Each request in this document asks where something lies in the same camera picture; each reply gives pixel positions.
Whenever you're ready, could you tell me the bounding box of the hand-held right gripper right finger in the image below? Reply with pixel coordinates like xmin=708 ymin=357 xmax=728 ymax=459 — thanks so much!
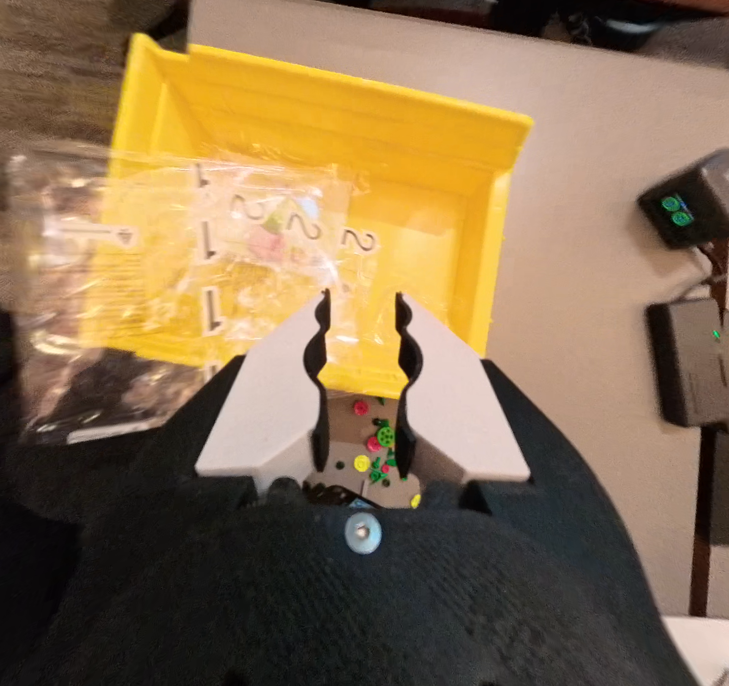
xmin=394 ymin=292 xmax=531 ymax=485

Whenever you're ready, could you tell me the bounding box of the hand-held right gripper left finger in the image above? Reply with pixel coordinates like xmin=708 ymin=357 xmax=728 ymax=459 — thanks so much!
xmin=195 ymin=289 xmax=332 ymax=481

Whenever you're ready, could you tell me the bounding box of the pile of small flower pieces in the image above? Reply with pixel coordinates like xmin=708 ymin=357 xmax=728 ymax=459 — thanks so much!
xmin=336 ymin=395 xmax=422 ymax=510

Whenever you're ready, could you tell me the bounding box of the bunch of clear plastic bags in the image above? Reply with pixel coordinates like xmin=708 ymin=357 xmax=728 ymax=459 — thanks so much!
xmin=0 ymin=145 xmax=379 ymax=447

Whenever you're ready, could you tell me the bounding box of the yellow storage bin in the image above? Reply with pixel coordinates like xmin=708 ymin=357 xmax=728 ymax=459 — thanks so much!
xmin=80 ymin=33 xmax=535 ymax=399

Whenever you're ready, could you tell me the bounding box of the flat black power bank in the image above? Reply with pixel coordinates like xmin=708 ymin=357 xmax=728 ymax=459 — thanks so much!
xmin=645 ymin=297 xmax=729 ymax=427

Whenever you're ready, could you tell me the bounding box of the person's black jacket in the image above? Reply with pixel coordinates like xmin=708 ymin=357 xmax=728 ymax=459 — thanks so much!
xmin=0 ymin=299 xmax=200 ymax=686

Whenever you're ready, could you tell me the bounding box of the black charger with green display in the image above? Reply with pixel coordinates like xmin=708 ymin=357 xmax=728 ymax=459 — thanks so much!
xmin=637 ymin=147 xmax=729 ymax=252

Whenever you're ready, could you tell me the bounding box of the white book stand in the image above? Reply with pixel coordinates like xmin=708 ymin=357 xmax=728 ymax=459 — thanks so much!
xmin=663 ymin=615 xmax=729 ymax=686

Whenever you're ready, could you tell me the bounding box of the black plug cable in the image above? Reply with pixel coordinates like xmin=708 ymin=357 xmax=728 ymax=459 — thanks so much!
xmin=697 ymin=242 xmax=729 ymax=328

